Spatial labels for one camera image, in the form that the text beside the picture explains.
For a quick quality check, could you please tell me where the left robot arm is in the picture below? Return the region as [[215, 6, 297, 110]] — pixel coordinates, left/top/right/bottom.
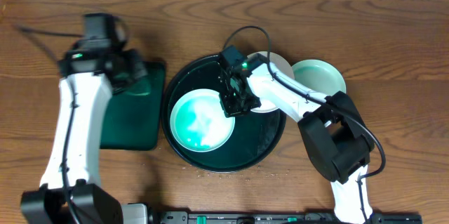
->
[[20, 49, 149, 223]]

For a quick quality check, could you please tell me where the black rectangular water tray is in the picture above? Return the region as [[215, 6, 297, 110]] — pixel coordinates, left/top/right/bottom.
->
[[100, 62, 166, 151]]

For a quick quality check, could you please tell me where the green scrubbing sponge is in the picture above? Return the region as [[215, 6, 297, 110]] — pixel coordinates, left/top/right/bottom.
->
[[125, 78, 151, 96]]

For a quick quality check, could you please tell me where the mint plate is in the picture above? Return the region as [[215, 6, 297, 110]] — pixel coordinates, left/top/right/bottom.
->
[[169, 88, 235, 152], [292, 60, 347, 95]]

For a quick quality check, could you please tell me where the white plate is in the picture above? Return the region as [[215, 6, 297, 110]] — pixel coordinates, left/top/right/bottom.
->
[[251, 52, 295, 113]]

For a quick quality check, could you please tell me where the round black serving tray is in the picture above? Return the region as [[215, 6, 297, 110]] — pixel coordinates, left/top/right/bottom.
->
[[161, 55, 286, 173]]

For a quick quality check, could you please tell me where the mint plate front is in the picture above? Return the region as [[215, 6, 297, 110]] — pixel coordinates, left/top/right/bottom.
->
[[169, 88, 235, 152]]

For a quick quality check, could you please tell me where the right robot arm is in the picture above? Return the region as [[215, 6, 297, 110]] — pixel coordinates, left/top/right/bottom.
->
[[219, 51, 378, 223]]

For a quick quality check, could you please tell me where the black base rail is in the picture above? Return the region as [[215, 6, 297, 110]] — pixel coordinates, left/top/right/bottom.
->
[[159, 211, 423, 224]]

